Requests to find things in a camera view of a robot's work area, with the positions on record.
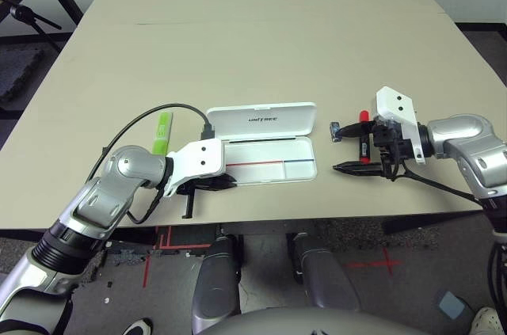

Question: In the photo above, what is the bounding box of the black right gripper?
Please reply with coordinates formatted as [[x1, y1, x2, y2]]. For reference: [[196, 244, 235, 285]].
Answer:
[[332, 120, 415, 177]]

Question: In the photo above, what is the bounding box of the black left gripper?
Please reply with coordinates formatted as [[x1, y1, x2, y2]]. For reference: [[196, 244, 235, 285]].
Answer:
[[176, 176, 238, 220]]

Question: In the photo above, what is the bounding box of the black marker with red cap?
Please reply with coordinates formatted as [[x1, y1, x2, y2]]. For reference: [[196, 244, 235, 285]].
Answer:
[[357, 109, 372, 165]]

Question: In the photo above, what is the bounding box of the green plastic stationery box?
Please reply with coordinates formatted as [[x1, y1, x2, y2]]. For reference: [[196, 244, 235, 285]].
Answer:
[[152, 112, 175, 156]]

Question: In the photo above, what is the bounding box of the white plastic pencil case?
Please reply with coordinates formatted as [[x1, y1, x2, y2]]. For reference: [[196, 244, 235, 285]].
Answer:
[[205, 101, 320, 186]]

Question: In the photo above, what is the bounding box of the grey left robot leg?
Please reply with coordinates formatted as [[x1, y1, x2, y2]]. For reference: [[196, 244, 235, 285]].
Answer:
[[192, 234, 242, 335]]

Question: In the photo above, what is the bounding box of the grey robot leg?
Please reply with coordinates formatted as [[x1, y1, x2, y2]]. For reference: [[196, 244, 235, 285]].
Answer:
[[192, 234, 242, 335], [291, 231, 361, 312]]

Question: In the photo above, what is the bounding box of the red floor tape cross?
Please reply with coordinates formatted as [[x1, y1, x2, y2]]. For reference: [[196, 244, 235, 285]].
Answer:
[[344, 246, 403, 276]]

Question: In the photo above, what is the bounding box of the grey right robot leg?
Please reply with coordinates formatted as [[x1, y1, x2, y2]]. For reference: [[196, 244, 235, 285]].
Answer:
[[291, 231, 361, 312]]

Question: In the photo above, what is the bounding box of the grey robot torso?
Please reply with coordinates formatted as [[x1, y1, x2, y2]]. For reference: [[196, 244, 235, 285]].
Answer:
[[197, 309, 433, 335]]

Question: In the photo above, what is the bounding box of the black and white shoe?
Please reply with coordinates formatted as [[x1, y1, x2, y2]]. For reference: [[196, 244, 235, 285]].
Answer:
[[122, 318, 154, 335]]

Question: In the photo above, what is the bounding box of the blue grey foot pedal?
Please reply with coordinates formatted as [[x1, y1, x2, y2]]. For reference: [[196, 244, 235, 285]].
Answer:
[[437, 291, 468, 318]]

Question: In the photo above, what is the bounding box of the white perforated shoe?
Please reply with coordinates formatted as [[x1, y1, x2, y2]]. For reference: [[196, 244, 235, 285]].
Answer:
[[470, 306, 501, 335]]

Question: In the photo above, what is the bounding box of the dark grey foam floor mat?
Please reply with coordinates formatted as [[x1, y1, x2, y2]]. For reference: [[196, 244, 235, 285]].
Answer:
[[0, 44, 47, 105]]

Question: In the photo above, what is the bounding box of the black tripod stand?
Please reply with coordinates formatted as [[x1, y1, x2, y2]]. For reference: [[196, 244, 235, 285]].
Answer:
[[0, 0, 63, 53]]

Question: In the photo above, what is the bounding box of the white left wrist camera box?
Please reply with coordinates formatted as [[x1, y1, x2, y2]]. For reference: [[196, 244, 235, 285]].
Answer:
[[162, 139, 227, 198]]

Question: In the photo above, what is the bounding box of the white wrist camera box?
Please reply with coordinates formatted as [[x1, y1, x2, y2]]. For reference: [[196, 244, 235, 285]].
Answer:
[[162, 139, 227, 198], [375, 86, 428, 165]]

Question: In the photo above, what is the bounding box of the black left wrist camera cable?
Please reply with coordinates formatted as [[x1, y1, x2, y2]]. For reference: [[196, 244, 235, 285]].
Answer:
[[85, 103, 217, 225]]

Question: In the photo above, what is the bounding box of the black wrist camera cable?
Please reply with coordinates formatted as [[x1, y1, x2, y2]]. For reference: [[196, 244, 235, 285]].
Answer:
[[382, 160, 507, 312], [85, 103, 217, 225]]

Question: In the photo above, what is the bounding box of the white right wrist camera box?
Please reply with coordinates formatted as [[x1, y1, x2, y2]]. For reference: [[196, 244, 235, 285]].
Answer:
[[375, 86, 428, 165]]

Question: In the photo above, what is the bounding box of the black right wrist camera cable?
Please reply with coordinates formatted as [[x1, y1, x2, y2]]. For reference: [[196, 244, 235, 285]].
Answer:
[[382, 160, 507, 312]]

